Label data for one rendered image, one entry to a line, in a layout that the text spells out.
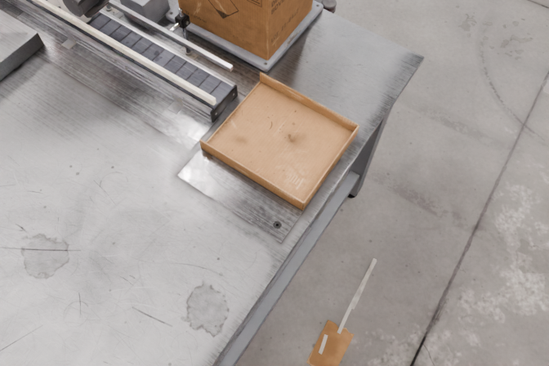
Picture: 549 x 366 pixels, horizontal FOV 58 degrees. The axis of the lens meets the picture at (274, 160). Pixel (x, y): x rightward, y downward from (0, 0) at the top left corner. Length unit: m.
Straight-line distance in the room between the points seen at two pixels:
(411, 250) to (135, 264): 1.25
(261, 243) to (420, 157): 1.30
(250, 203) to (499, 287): 1.26
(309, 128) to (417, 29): 1.60
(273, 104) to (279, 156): 0.16
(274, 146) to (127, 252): 0.42
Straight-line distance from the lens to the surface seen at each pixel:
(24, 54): 1.53
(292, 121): 1.27
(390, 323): 1.97
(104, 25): 1.49
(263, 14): 1.26
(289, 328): 1.92
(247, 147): 1.23
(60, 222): 1.23
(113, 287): 1.13
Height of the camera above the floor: 1.88
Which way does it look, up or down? 60 degrees down
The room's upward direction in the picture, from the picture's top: 2 degrees clockwise
